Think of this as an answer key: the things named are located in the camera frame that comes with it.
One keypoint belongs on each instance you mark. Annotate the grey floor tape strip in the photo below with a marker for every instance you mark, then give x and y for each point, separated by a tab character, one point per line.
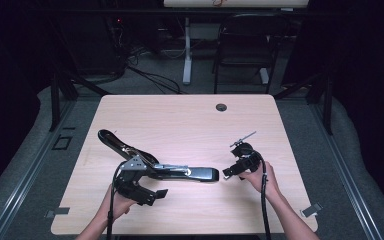
311	210

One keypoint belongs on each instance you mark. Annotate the aluminium floor rail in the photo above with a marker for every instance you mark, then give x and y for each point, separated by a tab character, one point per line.
30	170
346	173

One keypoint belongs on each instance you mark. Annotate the dark equipment cabinet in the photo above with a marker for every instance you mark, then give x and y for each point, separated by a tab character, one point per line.
90	43

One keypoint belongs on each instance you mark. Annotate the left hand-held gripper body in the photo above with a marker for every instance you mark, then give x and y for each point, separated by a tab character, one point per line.
131	173

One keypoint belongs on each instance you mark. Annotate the white desk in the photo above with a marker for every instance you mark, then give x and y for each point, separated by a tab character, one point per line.
187	50

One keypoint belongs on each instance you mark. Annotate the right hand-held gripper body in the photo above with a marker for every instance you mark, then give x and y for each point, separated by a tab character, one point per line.
248	158

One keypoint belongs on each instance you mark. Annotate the person's left hand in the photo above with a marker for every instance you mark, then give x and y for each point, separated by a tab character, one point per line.
118	205

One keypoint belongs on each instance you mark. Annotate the black metal frame stand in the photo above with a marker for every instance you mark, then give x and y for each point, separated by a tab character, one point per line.
55	100
328	106

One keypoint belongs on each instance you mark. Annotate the person's right hand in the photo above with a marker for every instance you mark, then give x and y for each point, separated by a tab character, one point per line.
266	181

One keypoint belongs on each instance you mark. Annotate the black folding chair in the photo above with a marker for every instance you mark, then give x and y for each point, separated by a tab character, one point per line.
246	43

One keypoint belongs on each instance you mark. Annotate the black table grommet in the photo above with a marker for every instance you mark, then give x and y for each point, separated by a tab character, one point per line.
221	107

